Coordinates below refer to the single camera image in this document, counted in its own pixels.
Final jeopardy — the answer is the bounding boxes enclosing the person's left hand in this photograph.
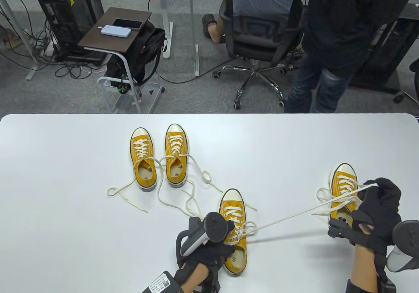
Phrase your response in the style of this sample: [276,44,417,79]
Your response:
[173,221,236,293]

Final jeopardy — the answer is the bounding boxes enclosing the person's right hand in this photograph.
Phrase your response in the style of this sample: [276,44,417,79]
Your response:
[327,177,402,281]

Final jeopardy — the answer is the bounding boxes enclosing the grey hand controller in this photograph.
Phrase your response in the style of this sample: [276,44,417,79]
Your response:
[176,212,228,257]
[386,220,419,272]

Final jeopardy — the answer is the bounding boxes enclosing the white shoe laces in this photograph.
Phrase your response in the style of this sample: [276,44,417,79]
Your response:
[223,182,379,248]
[311,175,365,216]

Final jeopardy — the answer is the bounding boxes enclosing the yellow sneaker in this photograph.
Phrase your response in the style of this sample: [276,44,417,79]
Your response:
[157,135,257,223]
[107,139,203,219]

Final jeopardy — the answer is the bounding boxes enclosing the person's right forearm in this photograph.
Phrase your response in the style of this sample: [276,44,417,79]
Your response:
[350,244,377,293]

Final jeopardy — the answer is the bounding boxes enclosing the person's left forearm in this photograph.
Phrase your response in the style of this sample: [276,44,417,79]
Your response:
[180,265,210,293]

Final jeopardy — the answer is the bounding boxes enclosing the black mesh chair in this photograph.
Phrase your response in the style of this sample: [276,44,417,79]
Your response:
[393,57,419,105]

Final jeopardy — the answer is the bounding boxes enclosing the black computer tower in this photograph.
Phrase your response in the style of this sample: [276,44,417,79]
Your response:
[35,0,104,62]
[349,20,419,94]

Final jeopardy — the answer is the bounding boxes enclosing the green backpack charm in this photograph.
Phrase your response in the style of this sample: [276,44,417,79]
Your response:
[117,73,129,94]

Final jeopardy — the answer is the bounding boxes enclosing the white desk leg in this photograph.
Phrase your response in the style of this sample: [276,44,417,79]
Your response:
[0,0,39,81]
[154,0,174,59]
[189,0,200,77]

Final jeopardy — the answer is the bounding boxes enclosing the black desk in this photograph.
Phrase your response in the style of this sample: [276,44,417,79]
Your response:
[398,2,419,22]

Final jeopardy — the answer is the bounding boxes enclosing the black backpack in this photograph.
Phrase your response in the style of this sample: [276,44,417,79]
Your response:
[106,21,168,94]

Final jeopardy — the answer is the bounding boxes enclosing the black office chair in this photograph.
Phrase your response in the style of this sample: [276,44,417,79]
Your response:
[212,0,305,110]

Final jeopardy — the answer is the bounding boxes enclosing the brown side table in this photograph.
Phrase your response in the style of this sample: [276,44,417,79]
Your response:
[78,7,165,114]

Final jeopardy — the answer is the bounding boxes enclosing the light blue power bank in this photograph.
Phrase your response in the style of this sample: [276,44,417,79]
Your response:
[100,25,132,39]

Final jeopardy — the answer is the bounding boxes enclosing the black smartphone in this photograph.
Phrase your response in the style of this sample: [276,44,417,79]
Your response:
[112,18,144,29]

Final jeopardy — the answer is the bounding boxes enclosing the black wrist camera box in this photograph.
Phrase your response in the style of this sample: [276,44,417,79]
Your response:
[376,278,396,293]
[141,271,180,293]

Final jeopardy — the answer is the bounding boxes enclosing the black floor cable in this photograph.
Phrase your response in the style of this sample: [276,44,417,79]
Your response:
[159,57,238,84]

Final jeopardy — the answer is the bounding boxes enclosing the tangle of black cables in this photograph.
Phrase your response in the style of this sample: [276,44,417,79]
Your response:
[288,44,305,69]
[0,0,99,79]

